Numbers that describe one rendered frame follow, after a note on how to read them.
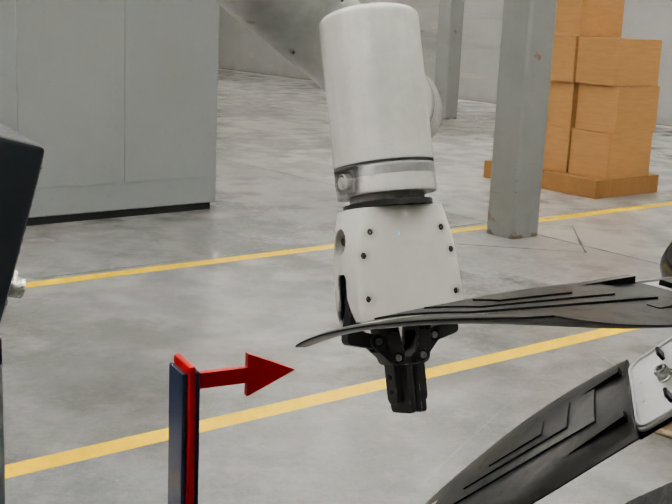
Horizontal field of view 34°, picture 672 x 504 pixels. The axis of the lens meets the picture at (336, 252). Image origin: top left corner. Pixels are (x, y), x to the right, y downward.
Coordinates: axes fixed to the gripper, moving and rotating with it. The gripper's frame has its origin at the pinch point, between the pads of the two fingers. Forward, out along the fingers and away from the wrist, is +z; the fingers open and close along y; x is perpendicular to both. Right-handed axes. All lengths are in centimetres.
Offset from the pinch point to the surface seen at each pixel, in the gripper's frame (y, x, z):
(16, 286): -23.7, 36.6, -12.5
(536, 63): 378, 453, -139
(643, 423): 8.6, -18.2, 3.2
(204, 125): 216, 600, -132
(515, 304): -8.7, -28.1, -6.5
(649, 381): 11.8, -15.7, 0.7
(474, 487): 2.5, -4.7, 8.2
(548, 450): 5.7, -10.6, 5.3
